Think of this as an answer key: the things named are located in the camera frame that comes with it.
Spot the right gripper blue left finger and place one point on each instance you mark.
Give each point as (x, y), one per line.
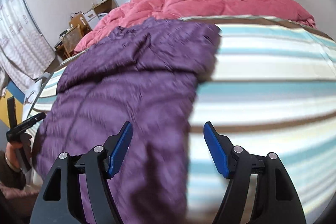
(101, 164)

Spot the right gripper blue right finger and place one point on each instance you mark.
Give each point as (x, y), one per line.
(234, 164)

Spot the purple quilted down jacket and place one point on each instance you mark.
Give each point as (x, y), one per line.
(147, 75)

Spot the person left hand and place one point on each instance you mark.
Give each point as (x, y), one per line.
(12, 147)

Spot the white deer print pillow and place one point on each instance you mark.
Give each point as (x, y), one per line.
(30, 96)

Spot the patterned side curtain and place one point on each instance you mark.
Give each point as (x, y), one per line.
(25, 53)

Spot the striped bed sheet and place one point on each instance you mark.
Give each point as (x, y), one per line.
(272, 89)

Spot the wooden desk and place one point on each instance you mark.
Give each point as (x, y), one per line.
(60, 50)

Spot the wooden chair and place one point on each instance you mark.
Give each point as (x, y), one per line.
(71, 40)

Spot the red quilted duvet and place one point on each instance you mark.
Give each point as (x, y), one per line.
(136, 11)

